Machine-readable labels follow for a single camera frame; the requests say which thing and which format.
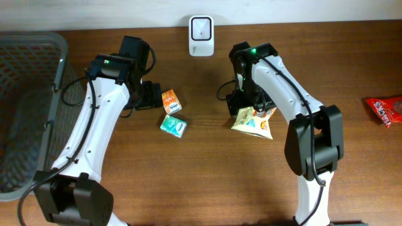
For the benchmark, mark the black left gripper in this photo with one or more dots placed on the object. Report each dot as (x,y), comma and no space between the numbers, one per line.
(154,95)

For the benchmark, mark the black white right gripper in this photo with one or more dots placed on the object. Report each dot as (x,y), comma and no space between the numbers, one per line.
(234,105)

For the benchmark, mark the orange tissue pack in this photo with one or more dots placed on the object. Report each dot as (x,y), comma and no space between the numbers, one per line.
(171,103)

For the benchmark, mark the beige chips bag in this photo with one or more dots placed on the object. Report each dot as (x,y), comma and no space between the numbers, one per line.
(250,121)

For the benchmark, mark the teal tissue pack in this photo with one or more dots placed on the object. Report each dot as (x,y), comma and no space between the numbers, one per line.
(173,126)

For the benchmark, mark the red Hacks snack bag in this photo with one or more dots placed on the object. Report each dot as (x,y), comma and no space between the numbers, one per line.
(388,109)

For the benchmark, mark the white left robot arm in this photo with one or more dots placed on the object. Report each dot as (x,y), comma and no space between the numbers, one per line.
(71,193)

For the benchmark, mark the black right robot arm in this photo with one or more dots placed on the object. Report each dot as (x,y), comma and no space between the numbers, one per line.
(314,141)

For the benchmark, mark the grey plastic mesh basket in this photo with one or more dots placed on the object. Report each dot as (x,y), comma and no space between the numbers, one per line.
(36,122)

